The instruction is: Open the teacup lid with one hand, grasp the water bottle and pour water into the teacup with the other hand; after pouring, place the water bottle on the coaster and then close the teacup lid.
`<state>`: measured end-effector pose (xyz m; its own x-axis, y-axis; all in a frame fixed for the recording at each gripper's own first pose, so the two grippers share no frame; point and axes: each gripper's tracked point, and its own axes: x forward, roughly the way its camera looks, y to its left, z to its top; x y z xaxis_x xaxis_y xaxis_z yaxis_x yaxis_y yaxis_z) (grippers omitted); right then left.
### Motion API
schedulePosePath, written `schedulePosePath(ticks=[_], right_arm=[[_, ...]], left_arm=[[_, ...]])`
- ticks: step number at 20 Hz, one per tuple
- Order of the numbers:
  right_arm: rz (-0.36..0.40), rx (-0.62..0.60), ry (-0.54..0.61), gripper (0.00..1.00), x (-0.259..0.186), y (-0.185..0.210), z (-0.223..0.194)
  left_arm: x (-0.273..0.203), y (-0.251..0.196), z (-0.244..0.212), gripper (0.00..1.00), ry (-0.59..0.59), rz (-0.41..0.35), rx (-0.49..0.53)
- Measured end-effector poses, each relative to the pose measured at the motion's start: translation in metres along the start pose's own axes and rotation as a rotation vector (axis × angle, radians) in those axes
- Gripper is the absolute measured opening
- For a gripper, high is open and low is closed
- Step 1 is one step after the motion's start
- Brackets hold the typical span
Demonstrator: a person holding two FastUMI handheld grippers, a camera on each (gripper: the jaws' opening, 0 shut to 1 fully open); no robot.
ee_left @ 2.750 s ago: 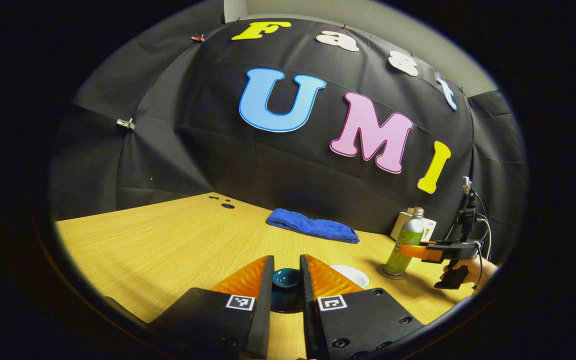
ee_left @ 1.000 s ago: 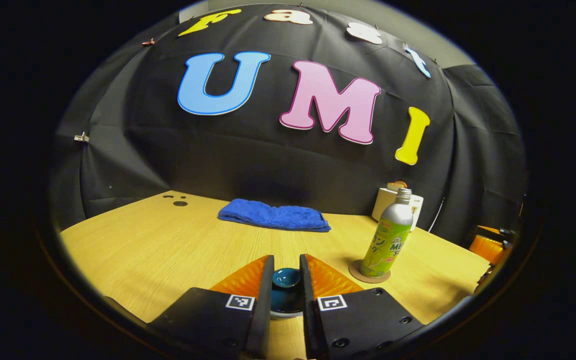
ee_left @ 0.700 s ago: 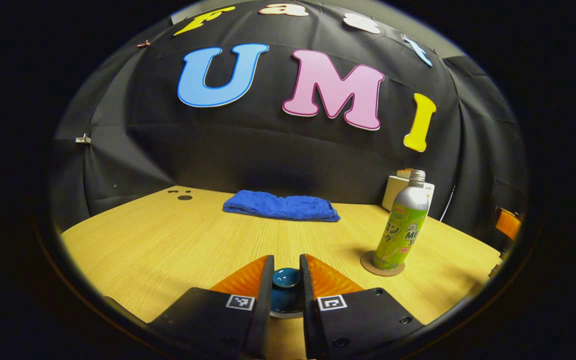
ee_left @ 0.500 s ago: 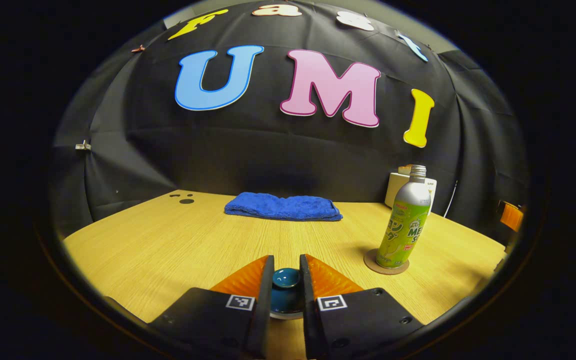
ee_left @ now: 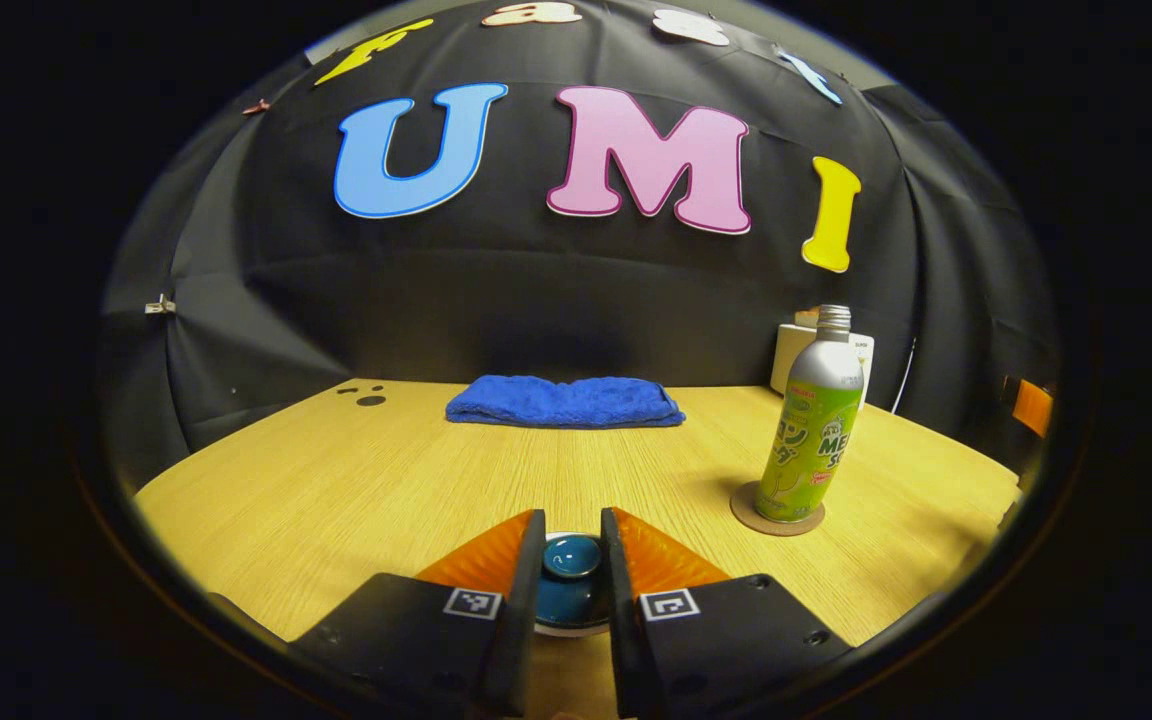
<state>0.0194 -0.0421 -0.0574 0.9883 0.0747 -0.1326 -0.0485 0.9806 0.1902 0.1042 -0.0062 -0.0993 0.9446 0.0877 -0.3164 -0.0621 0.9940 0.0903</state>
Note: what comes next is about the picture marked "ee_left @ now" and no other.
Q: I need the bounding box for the silver green-label water bottle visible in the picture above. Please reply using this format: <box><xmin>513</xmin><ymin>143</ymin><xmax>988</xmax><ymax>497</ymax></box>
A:
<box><xmin>754</xmin><ymin>304</ymin><xmax>866</xmax><ymax>524</ymax></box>

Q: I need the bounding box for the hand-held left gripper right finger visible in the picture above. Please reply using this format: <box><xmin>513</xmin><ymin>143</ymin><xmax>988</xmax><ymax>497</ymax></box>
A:
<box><xmin>600</xmin><ymin>506</ymin><xmax>854</xmax><ymax>719</ymax></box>

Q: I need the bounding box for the blue folded towel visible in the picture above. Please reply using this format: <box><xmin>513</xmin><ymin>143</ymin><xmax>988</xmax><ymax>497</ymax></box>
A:
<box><xmin>445</xmin><ymin>375</ymin><xmax>687</xmax><ymax>430</ymax></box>

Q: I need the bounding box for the round brown coaster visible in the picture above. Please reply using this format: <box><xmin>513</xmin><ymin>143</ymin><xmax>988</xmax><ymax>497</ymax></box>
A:
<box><xmin>730</xmin><ymin>480</ymin><xmax>827</xmax><ymax>538</ymax></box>

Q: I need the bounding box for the black backdrop cloth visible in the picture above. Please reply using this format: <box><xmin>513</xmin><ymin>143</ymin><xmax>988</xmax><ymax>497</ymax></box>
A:
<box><xmin>96</xmin><ymin>0</ymin><xmax>1062</xmax><ymax>491</ymax></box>

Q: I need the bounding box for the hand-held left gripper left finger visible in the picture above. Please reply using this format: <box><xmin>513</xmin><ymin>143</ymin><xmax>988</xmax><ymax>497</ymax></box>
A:
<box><xmin>286</xmin><ymin>508</ymin><xmax>548</xmax><ymax>719</ymax></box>

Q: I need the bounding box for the white toaster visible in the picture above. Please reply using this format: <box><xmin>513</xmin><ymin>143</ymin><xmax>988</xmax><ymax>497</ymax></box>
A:
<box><xmin>770</xmin><ymin>322</ymin><xmax>877</xmax><ymax>409</ymax></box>

